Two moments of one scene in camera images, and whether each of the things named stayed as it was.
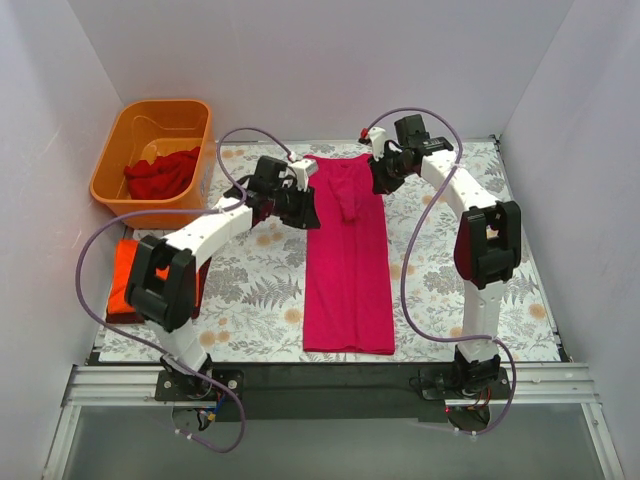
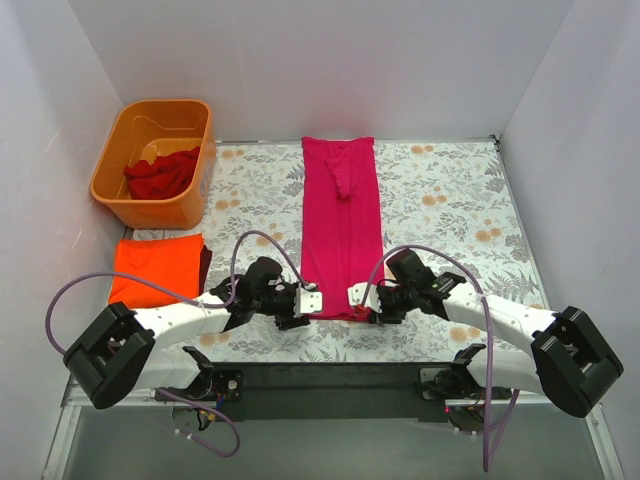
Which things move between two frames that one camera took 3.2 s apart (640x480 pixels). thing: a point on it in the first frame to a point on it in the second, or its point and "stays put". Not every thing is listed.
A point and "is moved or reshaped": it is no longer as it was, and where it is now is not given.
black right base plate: x=439 y=384 stays put
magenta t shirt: x=348 y=304 is moved or reshaped
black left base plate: x=170 y=386 stays put
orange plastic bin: x=155 y=154 stays put
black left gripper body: x=302 y=209 to x=291 y=310
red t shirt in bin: x=164 y=178 stays put
